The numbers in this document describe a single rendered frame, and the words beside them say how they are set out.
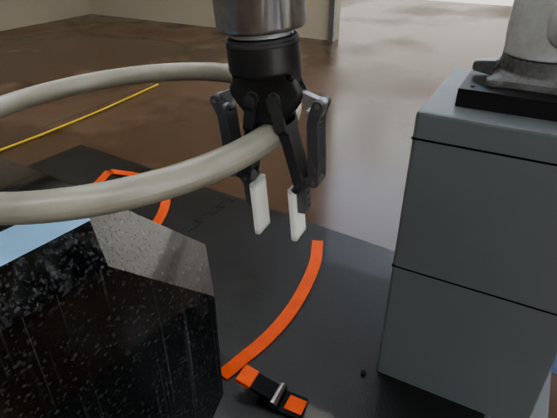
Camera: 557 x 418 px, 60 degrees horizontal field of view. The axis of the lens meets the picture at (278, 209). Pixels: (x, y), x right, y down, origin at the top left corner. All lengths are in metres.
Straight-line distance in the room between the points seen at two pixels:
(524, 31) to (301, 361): 1.02
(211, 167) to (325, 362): 1.10
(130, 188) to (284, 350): 1.14
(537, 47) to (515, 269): 0.46
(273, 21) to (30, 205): 0.27
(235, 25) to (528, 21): 0.75
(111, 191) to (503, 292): 0.95
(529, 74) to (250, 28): 0.76
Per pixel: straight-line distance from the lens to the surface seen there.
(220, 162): 0.46
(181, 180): 0.45
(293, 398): 1.39
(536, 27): 1.11
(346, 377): 1.47
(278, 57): 0.48
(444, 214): 1.12
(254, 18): 0.46
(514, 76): 1.13
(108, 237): 0.72
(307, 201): 0.55
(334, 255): 1.89
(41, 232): 0.68
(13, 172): 0.81
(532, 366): 1.33
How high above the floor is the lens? 1.14
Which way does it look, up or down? 31 degrees down
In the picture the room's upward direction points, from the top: straight up
